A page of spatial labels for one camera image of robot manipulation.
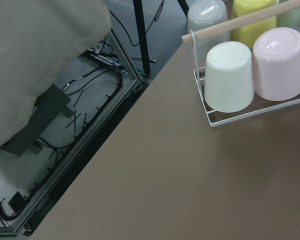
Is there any white cup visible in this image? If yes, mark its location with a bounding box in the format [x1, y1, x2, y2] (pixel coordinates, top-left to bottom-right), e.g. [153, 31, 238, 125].
[204, 41, 255, 113]

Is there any grey cup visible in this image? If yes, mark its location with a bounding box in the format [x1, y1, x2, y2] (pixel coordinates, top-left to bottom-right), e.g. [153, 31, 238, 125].
[187, 0, 231, 66]

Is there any yellow cup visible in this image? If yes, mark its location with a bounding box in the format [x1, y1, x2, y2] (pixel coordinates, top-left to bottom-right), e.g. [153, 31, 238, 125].
[230, 0, 277, 49]

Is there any pink cup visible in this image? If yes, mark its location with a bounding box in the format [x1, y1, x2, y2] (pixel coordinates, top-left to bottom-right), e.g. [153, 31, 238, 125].
[252, 27, 300, 101]

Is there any green cup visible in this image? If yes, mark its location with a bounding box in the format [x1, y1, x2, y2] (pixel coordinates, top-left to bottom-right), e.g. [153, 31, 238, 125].
[276, 8, 300, 32]

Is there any white wire cup rack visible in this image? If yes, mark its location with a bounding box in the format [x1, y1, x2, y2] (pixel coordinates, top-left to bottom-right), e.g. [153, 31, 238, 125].
[193, 27, 300, 127]

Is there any wooden rack handle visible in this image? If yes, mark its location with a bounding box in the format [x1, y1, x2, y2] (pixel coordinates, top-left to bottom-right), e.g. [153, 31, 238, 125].
[181, 0, 300, 45]

